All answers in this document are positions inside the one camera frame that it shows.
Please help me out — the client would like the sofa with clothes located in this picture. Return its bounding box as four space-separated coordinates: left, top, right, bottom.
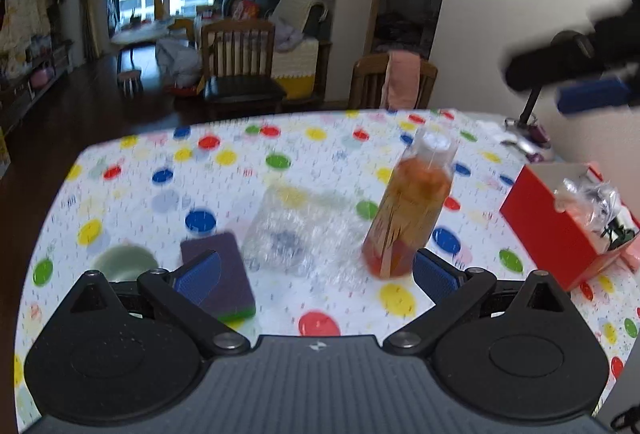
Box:
195 0 331 104

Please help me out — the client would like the pale green mug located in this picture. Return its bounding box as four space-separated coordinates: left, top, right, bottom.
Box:
92 244 158 282

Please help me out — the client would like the balloon print tablecloth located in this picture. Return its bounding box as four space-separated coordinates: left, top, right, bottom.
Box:
13 107 640 432

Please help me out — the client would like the clear plastic bag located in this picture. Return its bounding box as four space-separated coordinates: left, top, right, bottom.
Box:
241 185 378 287

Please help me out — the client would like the orange drink bottle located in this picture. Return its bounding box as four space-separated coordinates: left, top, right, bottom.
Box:
361 127 457 279

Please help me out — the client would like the pink towel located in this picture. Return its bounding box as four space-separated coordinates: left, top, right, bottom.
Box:
381 50 421 111

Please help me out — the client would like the silver desk lamp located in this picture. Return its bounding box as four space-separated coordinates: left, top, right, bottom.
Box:
504 30 584 163

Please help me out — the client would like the low tv cabinet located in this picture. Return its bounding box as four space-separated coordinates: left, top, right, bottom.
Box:
1 39 73 136

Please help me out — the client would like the red cardboard box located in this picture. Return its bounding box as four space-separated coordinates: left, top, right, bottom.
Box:
500 163 639 291

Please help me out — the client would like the small wooden stool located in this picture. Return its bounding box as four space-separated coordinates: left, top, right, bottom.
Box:
117 68 143 98

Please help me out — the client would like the wooden slatted chair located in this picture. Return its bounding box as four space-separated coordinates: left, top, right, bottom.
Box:
200 19 285 120

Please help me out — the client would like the purple green sponge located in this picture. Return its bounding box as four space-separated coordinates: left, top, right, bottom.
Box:
172 232 256 322

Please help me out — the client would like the christmas print fabric bag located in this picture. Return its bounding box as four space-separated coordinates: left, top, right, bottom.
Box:
600 206 639 251

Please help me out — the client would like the white tissue paper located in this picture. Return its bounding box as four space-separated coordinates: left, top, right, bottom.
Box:
476 120 514 143

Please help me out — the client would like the wooden chair with towel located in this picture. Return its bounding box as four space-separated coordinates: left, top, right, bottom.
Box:
348 50 438 111

